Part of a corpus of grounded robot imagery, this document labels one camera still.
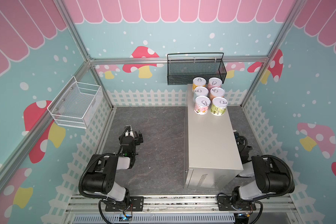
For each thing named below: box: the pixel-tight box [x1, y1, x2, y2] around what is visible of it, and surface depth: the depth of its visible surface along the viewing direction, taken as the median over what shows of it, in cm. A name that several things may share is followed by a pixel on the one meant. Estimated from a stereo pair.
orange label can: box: [209, 86, 225, 102], surface depth 73 cm
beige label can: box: [193, 95, 211, 116], surface depth 69 cm
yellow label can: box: [192, 77, 207, 93], surface depth 79 cm
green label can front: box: [210, 97, 229, 117], surface depth 68 cm
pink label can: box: [207, 77, 223, 92], surface depth 78 cm
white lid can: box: [193, 86, 210, 102], surface depth 73 cm
